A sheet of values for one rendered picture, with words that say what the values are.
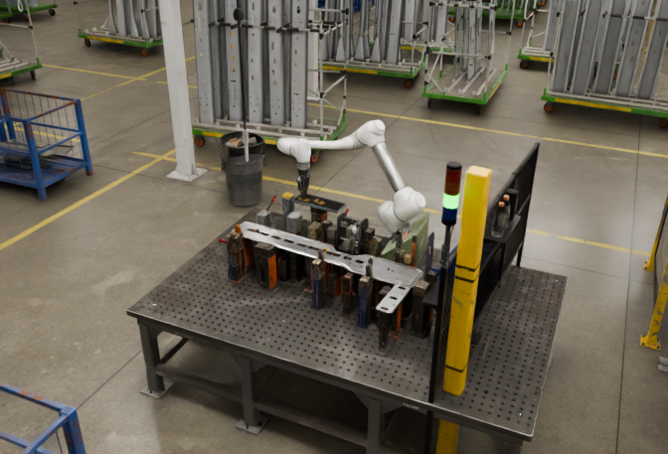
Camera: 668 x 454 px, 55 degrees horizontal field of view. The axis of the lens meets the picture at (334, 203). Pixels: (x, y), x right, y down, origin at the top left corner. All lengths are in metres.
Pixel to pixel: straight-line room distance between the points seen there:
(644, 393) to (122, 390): 3.64
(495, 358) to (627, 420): 1.24
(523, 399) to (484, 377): 0.25
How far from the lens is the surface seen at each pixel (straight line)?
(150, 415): 4.68
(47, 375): 5.22
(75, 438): 3.52
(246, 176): 6.93
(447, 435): 3.93
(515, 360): 4.01
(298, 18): 8.16
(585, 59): 10.52
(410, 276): 4.05
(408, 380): 3.75
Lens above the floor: 3.19
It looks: 27 degrees down
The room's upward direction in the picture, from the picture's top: straight up
